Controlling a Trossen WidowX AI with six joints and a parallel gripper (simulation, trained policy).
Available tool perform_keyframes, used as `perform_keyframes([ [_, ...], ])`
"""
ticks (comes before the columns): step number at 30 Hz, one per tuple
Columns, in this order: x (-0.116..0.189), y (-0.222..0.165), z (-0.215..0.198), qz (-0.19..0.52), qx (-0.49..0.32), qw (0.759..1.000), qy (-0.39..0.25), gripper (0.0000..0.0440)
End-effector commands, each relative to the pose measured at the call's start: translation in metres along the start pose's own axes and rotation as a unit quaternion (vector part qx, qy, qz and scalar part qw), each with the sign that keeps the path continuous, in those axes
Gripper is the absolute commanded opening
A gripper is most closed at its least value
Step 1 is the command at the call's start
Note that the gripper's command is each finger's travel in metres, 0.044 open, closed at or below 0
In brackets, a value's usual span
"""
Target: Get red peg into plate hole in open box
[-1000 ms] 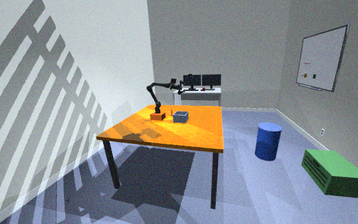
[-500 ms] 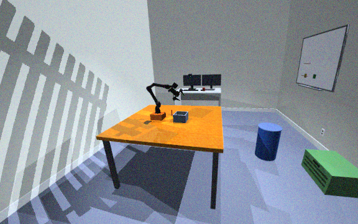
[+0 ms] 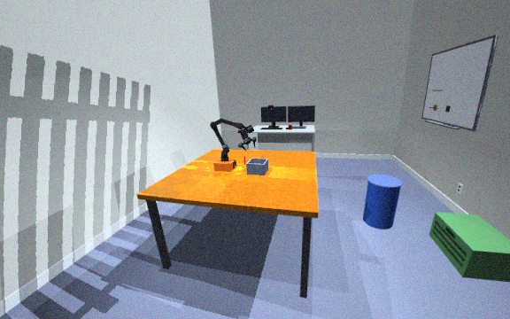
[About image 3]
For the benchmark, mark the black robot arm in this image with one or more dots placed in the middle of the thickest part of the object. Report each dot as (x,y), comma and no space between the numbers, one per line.
(225,148)

